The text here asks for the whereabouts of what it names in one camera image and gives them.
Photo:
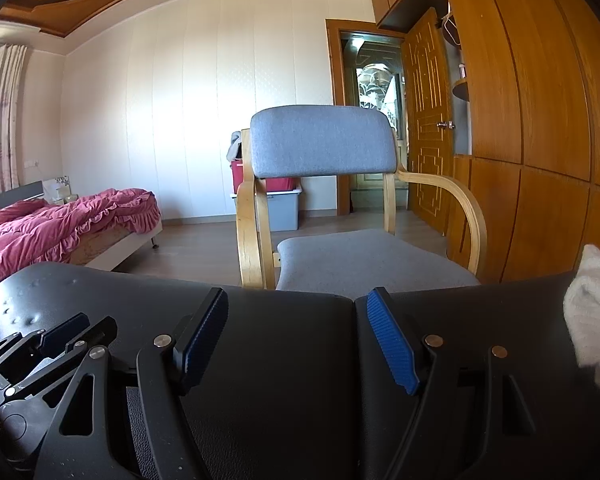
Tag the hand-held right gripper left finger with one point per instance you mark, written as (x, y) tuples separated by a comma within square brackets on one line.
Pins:
[(206, 340)]

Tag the pink ruffled blanket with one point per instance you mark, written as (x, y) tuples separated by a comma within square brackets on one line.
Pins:
[(55, 225)]

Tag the grey plastic storage bin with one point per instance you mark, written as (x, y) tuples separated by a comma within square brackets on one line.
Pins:
[(282, 210)]

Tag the beige patterned curtain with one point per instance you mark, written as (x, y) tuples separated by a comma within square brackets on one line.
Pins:
[(5, 120)]

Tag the wooden wardrobe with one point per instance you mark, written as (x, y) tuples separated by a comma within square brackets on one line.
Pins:
[(530, 110)]

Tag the etched glass inner door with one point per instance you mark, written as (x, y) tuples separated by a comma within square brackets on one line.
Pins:
[(370, 85)]

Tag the patterned box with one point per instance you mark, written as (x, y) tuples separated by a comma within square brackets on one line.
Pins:
[(57, 187)]

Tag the carved wooden door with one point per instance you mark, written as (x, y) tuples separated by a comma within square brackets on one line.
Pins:
[(430, 85)]

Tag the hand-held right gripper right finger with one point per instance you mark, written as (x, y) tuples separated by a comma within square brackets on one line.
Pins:
[(392, 340)]

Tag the red bag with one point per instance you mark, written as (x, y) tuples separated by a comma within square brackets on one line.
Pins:
[(280, 183)]

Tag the grey cloth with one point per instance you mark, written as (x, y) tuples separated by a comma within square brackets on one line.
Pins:
[(234, 146)]

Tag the white knit sweater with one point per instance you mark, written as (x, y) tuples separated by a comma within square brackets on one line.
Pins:
[(595, 310)]

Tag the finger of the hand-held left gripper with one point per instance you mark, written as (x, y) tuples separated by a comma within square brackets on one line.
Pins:
[(97, 331), (65, 329)]

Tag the grey cushioned wooden armchair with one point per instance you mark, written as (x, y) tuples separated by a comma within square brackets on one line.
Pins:
[(325, 145)]

